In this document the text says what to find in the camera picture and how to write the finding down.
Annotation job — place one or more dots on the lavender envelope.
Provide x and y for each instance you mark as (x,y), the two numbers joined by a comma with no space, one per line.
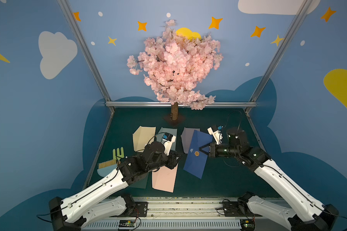
(186,138)

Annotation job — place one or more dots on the green garden fork wooden handle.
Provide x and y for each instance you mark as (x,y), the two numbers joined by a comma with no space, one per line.
(118,154)

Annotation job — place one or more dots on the light teal envelope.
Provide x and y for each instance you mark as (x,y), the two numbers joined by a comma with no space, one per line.
(173,132)

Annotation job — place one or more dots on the dark green envelope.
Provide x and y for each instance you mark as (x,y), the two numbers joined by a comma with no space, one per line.
(141,184)

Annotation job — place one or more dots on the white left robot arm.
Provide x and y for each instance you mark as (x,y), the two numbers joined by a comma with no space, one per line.
(88,206)

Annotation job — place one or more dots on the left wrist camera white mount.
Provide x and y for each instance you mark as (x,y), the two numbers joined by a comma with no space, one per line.
(168,140)

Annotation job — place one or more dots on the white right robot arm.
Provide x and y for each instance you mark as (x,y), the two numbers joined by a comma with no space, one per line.
(305,213)

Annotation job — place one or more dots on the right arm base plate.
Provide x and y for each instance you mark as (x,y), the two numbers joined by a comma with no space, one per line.
(236,209)

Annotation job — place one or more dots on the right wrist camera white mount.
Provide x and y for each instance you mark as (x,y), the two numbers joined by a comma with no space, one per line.
(216,132)

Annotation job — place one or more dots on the cream yellow envelope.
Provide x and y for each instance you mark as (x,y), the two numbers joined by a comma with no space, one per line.
(142,136)

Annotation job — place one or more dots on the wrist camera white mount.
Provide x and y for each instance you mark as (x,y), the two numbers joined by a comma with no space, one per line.
(168,140)
(216,132)

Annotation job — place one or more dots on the aluminium rail front frame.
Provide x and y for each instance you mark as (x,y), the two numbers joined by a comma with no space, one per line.
(174,214)

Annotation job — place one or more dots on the pink blossom artificial tree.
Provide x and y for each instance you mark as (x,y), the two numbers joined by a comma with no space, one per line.
(174,64)

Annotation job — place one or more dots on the dark blue envelope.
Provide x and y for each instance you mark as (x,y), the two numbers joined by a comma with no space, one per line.
(196,161)

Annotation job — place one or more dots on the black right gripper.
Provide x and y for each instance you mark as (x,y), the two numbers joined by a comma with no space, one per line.
(212,149)

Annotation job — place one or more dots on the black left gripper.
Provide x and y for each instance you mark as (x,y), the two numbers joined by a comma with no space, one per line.
(172,160)

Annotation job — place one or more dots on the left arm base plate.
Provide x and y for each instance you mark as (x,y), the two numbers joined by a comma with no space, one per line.
(139,210)

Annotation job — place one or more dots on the pink envelope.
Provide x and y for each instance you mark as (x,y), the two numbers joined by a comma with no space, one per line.
(164,179)

